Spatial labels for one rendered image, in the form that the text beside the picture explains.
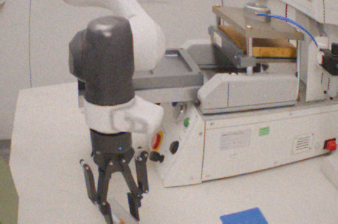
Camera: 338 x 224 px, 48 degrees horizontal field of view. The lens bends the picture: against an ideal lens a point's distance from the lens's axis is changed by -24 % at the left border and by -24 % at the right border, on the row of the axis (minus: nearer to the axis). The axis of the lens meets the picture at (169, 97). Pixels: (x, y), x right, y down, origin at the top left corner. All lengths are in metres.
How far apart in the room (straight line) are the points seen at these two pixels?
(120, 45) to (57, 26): 1.84
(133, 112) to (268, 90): 0.39
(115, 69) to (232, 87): 0.35
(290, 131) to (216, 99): 0.23
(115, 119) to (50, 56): 1.86
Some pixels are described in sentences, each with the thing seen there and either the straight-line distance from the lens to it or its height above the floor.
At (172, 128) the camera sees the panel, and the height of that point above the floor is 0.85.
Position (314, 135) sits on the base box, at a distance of 1.16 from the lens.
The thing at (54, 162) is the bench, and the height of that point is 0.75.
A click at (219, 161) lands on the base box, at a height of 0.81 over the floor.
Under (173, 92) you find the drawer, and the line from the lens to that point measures 1.03.
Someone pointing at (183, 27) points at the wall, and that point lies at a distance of 2.65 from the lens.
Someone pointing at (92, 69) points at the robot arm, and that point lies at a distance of 0.72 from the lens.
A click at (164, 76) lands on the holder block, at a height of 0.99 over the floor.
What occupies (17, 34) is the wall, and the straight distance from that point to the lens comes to 2.56.
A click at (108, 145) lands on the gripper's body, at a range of 0.77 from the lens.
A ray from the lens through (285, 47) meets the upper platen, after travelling 1.10.
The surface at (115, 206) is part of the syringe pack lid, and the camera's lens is 0.96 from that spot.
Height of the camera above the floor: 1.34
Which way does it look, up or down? 22 degrees down
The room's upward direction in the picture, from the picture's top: straight up
